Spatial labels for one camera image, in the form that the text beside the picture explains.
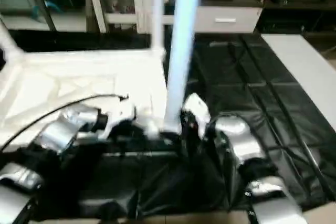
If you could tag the white plastic table top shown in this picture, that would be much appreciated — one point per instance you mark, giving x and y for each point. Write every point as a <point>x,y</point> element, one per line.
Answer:
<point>68,82</point>

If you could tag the white plastic table leg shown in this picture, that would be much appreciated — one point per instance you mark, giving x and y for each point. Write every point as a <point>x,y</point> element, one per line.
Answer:
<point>157,14</point>
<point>9,45</point>
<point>184,40</point>

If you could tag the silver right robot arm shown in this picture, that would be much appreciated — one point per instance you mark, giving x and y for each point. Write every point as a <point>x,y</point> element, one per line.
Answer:
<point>241,145</point>

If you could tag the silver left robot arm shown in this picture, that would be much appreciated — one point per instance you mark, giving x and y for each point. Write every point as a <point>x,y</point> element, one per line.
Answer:
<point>58,135</point>

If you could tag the black work mat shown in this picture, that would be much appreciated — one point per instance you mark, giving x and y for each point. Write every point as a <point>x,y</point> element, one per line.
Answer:
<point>252,87</point>

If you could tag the white drawer unit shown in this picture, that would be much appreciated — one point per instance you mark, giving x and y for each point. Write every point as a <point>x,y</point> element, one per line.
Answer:
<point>228,20</point>

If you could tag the white flat board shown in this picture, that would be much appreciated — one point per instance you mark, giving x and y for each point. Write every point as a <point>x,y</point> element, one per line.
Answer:
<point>310,72</point>

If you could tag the blue floor stand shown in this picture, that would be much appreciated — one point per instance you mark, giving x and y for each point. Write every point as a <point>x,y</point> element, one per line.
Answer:
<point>46,10</point>

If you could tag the dark low sideboard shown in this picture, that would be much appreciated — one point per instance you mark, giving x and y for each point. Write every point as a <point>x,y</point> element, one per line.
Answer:
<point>299,3</point>

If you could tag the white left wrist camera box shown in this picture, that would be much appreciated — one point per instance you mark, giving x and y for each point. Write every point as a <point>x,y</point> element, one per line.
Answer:
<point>122,113</point>

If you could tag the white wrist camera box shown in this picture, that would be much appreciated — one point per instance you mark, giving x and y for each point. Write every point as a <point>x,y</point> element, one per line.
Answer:
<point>122,113</point>
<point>197,109</point>

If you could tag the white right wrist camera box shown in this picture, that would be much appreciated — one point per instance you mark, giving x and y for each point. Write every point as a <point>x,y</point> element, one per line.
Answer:
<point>197,109</point>

